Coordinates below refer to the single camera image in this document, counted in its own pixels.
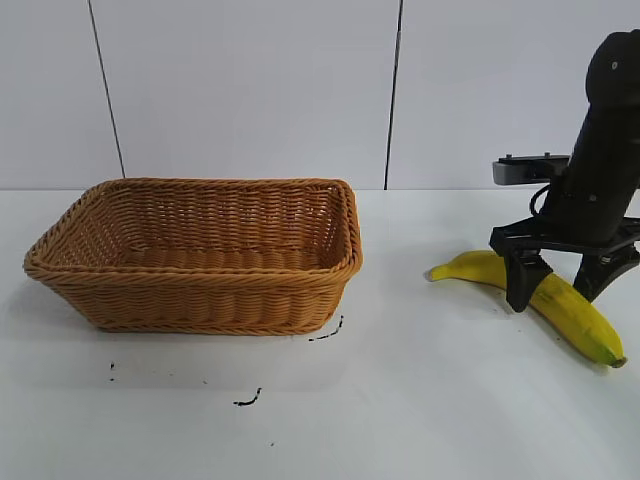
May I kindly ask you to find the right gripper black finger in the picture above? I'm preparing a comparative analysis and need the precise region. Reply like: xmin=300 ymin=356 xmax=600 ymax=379
xmin=501 ymin=247 xmax=552 ymax=314
xmin=571 ymin=244 xmax=640 ymax=304

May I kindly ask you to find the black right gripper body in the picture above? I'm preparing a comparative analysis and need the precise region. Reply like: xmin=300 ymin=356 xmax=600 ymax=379
xmin=488 ymin=102 xmax=640 ymax=260

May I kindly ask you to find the yellow banana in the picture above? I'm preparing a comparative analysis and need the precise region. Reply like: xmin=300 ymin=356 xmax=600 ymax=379
xmin=426 ymin=250 xmax=629 ymax=370

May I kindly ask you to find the woven tan wicker basket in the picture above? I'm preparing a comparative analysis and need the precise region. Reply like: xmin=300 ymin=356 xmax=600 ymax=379
xmin=22 ymin=176 xmax=365 ymax=336

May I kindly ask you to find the black camera cable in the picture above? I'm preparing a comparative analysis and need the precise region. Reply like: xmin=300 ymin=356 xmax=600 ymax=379
xmin=528 ymin=182 xmax=553 ymax=218

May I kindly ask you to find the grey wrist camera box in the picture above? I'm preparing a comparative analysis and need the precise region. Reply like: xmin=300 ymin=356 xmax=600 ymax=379
xmin=491 ymin=152 xmax=572 ymax=186

